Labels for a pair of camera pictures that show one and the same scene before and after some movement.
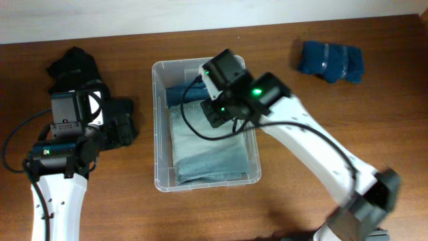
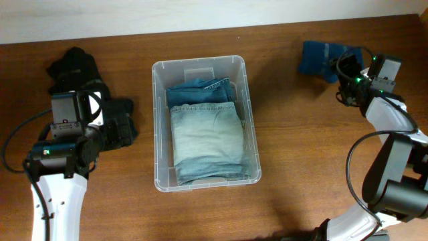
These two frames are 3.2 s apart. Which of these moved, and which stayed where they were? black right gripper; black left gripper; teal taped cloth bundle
Moved: black right gripper
Stayed: teal taped cloth bundle; black left gripper
